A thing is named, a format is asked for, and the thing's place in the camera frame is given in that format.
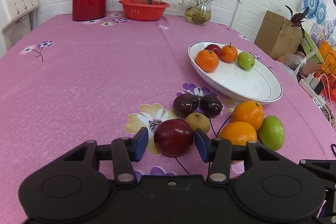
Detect green mango fruit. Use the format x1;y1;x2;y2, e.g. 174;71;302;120
257;115;285;151

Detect large orange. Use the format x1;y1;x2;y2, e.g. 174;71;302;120
231;101;264;131
218;122;257;145

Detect brown kiwi fruit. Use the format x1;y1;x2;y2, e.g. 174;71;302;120
186;113;211;134

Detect dark red apple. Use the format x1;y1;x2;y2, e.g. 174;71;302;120
154;119;194;157

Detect white power strip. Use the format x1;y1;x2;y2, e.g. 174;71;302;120
299;73;326;109

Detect white oval plate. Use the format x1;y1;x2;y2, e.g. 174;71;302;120
188;41;283;104

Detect pink floral tablecloth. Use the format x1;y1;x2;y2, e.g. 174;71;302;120
1;12;335;223

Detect orange bag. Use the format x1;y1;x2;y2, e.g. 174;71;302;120
318;40;336;75

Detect green box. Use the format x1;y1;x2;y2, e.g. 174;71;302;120
301;31;324;64

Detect small green apple on plate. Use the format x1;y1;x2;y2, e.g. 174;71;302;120
237;52;255;71

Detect cardboard box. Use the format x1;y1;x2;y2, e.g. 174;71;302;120
255;10;302;60

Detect small mandarin with stem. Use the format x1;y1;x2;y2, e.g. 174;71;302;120
221;44;238;63

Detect small mandarin on plate left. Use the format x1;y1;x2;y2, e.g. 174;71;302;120
195;50;219;72

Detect small red apple on plate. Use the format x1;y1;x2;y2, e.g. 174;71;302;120
205;44;222;59

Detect dark purple leaf plant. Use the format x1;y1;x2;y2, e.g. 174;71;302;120
285;5;309;38

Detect red plastic basket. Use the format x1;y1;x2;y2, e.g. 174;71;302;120
119;0;170;22

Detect white touchscreen appliance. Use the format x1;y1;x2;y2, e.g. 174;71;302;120
1;0;39;55

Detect blue decorative wall plates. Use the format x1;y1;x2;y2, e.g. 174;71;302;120
299;0;335;47

